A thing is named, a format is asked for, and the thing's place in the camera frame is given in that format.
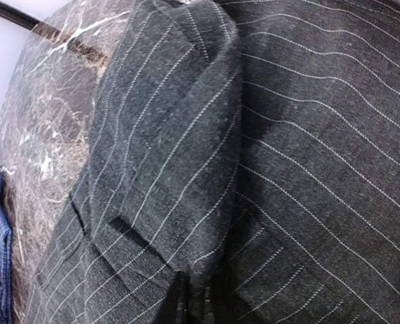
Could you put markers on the black pinstriped long sleeve shirt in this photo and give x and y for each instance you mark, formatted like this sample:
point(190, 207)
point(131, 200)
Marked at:
point(244, 168)

